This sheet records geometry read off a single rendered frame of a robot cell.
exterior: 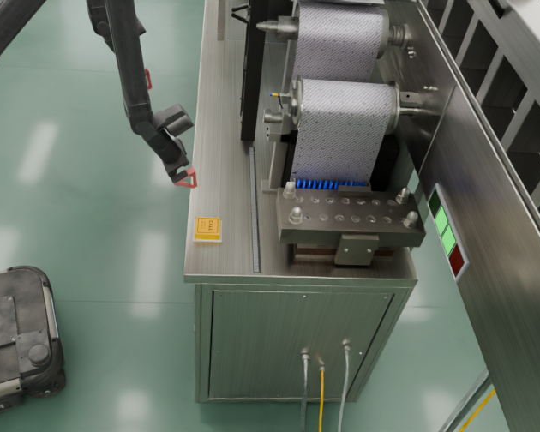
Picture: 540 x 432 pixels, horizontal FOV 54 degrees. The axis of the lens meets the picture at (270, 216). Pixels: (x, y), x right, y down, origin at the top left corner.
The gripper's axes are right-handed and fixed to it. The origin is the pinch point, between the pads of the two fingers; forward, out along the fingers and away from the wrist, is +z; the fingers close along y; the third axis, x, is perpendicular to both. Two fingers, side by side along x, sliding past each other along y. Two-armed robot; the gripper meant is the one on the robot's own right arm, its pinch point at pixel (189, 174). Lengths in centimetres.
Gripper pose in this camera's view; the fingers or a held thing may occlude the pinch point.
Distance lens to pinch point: 149.9
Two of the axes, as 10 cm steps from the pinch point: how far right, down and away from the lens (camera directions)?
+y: -3.9, -6.9, 6.1
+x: -8.5, 5.3, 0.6
